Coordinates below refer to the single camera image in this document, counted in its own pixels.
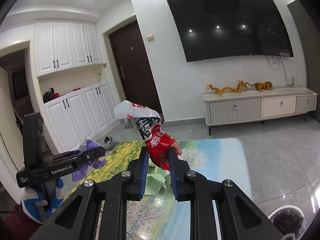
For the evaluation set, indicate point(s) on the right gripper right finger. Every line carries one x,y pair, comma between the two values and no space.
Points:
217,210

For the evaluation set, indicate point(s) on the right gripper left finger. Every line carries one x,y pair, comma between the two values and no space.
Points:
98,210

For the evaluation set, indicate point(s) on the purple wrapper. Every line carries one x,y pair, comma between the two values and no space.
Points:
96,164

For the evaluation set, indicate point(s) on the red white snack bag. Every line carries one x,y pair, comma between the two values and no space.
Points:
148,123

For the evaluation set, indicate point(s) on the blue white gloved left hand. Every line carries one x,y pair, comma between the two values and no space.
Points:
32,200

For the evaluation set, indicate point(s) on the black handbag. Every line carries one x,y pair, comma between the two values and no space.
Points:
49,95

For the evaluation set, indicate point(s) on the white shoe cabinet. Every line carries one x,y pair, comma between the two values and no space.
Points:
67,59

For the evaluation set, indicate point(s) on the grey slipper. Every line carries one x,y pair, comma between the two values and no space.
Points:
109,143

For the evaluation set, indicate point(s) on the colourful landscape floor mat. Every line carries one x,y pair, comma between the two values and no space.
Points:
161,216

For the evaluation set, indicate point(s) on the light green paper sheet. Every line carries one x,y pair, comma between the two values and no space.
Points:
157,179

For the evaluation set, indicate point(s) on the white grey TV cabinet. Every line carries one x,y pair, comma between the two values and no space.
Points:
252,105

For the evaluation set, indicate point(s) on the dark brown entrance door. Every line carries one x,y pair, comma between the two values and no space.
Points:
133,67

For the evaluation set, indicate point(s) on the golden dragon ornament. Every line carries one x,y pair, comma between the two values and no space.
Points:
240,85
267,85

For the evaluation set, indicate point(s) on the white power strip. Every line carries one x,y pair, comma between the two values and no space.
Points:
295,80

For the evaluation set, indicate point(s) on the beige wall switch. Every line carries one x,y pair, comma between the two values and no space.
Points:
150,37

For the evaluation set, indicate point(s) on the black wall television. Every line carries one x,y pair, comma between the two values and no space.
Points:
220,28

